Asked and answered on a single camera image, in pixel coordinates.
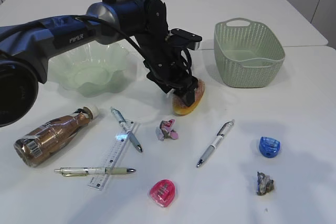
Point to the clear plastic ruler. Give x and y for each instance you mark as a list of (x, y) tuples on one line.
[(119, 141)]

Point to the grey grip pen right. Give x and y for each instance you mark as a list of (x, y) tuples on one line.
[(214, 145)]

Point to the green plastic woven basket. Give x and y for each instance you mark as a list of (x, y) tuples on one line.
[(247, 53)]

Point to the blue grip pen on ruler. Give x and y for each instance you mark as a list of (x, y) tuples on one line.
[(121, 120)]

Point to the pink pencil sharpener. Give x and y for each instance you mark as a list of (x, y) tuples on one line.
[(163, 192)]

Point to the sugared bread roll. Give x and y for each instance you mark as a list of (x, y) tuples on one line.
[(179, 108)]

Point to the cream grip pen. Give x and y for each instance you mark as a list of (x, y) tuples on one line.
[(85, 171)]

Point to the grey paper ball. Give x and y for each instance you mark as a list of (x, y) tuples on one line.
[(264, 184)]

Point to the brown drink bottle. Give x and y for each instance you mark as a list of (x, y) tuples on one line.
[(40, 144)]

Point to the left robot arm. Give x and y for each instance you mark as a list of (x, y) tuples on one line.
[(27, 48)]

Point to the blue pencil sharpener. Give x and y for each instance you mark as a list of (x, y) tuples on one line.
[(269, 147)]

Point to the green wavy glass plate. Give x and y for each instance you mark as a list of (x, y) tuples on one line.
[(89, 69)]

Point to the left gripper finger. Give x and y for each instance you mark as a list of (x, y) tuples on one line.
[(188, 93), (178, 93)]

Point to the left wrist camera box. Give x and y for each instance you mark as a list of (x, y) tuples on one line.
[(185, 39)]

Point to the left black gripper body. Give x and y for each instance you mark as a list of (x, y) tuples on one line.
[(163, 57)]

